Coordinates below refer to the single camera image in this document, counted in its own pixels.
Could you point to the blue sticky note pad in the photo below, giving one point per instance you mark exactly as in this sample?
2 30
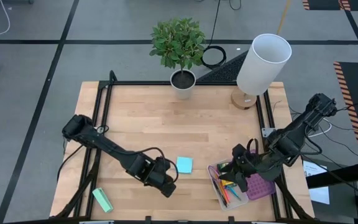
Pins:
184 165

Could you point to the black pen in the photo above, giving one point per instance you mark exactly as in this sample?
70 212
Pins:
221 199

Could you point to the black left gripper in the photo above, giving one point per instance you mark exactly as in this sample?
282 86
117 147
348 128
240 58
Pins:
157 172

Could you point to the black metal table frame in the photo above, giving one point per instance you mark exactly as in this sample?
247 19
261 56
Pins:
135 83

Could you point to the clear plastic pencil box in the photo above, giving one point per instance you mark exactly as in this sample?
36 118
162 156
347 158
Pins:
239 203

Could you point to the white lamp with wooden base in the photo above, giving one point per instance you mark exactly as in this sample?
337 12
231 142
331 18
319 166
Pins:
263 65

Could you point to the narrow black hazard-striped mat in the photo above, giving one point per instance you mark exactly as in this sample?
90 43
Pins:
325 3

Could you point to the green plant in white pot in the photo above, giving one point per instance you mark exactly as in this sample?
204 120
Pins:
179 43

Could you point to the silver mounting plate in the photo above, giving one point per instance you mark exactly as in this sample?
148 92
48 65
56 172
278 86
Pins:
265 132

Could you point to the black metal beam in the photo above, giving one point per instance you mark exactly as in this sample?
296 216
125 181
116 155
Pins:
337 177

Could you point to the black textured floor mat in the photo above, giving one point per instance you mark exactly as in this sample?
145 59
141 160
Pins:
228 70

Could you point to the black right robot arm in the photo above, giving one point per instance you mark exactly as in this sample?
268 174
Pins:
294 137

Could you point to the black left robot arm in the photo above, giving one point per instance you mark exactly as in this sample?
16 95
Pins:
110 147

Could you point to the purple plastic box lid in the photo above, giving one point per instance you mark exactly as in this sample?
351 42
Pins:
259 188

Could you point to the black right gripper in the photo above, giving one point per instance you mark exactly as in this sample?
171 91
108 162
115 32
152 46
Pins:
247 161

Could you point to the yellow pencil with red eraser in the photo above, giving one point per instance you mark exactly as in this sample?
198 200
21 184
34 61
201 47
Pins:
219 182

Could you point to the white paper sheet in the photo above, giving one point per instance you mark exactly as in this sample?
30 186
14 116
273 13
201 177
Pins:
320 196

